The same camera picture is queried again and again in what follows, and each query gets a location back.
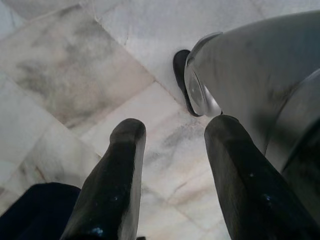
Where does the black robot left foot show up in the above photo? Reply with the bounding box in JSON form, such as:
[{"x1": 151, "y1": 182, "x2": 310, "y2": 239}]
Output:
[{"x1": 172, "y1": 49, "x2": 201, "y2": 117}]

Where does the navy shirt with red trim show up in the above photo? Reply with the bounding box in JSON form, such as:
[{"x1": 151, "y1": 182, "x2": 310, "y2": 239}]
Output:
[{"x1": 0, "y1": 182, "x2": 82, "y2": 240}]

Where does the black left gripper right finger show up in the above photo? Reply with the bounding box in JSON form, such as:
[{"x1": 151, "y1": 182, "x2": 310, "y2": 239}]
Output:
[{"x1": 203, "y1": 114, "x2": 317, "y2": 240}]

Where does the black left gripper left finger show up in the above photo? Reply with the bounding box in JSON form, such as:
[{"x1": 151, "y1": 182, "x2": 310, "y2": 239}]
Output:
[{"x1": 59, "y1": 118, "x2": 147, "y2": 240}]

